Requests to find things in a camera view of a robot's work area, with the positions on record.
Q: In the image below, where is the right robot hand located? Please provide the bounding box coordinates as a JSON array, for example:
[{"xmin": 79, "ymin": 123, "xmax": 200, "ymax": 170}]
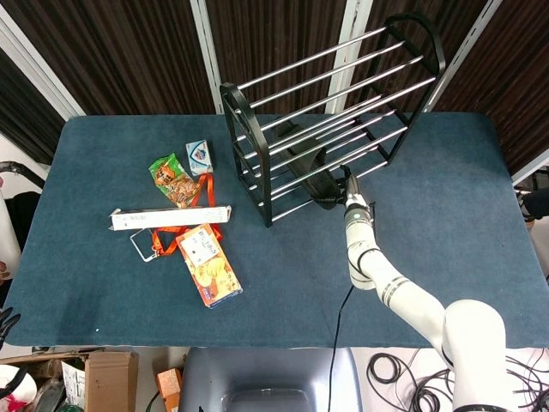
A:
[{"xmin": 333, "ymin": 164, "xmax": 373, "ymax": 213}]

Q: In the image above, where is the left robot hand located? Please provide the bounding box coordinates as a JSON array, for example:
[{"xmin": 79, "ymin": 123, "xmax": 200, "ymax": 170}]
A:
[{"xmin": 0, "ymin": 306, "xmax": 21, "ymax": 342}]

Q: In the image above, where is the dark green slipper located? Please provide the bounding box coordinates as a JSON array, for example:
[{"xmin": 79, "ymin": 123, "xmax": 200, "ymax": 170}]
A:
[{"xmin": 270, "ymin": 120, "xmax": 347, "ymax": 210}]

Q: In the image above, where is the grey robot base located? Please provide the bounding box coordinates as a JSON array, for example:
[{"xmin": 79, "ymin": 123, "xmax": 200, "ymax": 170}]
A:
[{"xmin": 178, "ymin": 346, "xmax": 364, "ymax": 412}]

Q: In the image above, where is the black metal shoe rack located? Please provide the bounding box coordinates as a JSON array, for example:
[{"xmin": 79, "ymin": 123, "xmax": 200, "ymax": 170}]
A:
[{"xmin": 219, "ymin": 13, "xmax": 447, "ymax": 227}]

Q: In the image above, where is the brown cardboard box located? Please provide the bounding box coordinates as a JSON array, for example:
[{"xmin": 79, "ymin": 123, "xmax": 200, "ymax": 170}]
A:
[{"xmin": 19, "ymin": 347, "xmax": 140, "ymax": 412}]

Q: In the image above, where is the blue table cloth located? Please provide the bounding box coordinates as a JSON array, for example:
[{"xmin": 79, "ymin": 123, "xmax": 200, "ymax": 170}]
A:
[{"xmin": 3, "ymin": 112, "xmax": 549, "ymax": 349}]

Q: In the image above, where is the small blue white box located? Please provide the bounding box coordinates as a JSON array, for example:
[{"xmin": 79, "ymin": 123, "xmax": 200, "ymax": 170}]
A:
[{"xmin": 185, "ymin": 139, "xmax": 214, "ymax": 176}]

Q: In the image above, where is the clear badge holder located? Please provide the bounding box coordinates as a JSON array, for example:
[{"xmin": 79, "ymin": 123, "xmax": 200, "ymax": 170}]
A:
[{"xmin": 130, "ymin": 228, "xmax": 159, "ymax": 264}]

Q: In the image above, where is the orange cracker box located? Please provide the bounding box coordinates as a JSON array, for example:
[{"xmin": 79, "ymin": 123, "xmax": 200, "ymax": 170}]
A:
[{"xmin": 175, "ymin": 222, "xmax": 244, "ymax": 308}]

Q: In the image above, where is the green snack bag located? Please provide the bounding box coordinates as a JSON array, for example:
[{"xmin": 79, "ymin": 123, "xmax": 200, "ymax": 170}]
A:
[{"xmin": 148, "ymin": 152, "xmax": 201, "ymax": 209}]

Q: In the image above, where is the small orange box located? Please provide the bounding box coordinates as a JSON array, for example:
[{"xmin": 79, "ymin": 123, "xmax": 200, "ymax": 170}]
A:
[{"xmin": 155, "ymin": 367, "xmax": 184, "ymax": 412}]

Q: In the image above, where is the long white box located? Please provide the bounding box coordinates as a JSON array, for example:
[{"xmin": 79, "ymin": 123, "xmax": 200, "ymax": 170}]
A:
[{"xmin": 108, "ymin": 205, "xmax": 233, "ymax": 233}]

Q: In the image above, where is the orange lanyard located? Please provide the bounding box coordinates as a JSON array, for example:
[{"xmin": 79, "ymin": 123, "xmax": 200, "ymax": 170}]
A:
[{"xmin": 151, "ymin": 172, "xmax": 223, "ymax": 259}]

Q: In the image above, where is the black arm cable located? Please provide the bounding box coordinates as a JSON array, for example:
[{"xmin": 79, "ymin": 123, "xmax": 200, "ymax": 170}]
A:
[{"xmin": 325, "ymin": 284, "xmax": 357, "ymax": 412}]

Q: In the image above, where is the black cable coil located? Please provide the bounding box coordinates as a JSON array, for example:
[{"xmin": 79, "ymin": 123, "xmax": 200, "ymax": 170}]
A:
[{"xmin": 367, "ymin": 348, "xmax": 549, "ymax": 412}]

